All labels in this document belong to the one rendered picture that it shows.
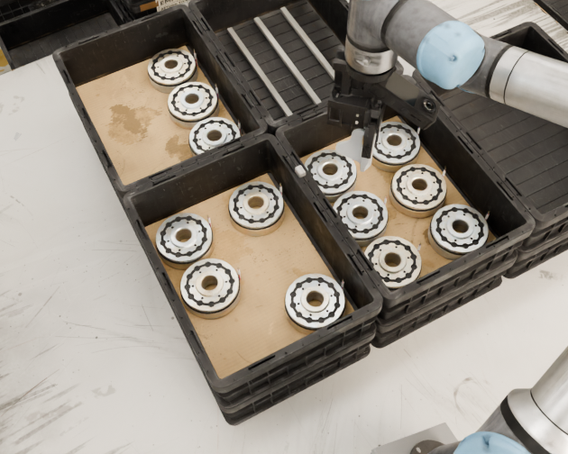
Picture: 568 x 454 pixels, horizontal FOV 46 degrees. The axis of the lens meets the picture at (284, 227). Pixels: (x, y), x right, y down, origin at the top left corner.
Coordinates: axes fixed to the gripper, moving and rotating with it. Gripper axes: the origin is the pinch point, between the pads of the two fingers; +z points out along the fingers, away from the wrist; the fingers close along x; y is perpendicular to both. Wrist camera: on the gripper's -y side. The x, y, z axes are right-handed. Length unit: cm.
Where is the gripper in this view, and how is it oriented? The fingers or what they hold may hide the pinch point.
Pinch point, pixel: (371, 153)
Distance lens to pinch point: 113.9
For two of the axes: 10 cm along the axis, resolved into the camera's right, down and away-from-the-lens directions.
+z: 0.1, 5.6, 8.3
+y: -9.6, -2.3, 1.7
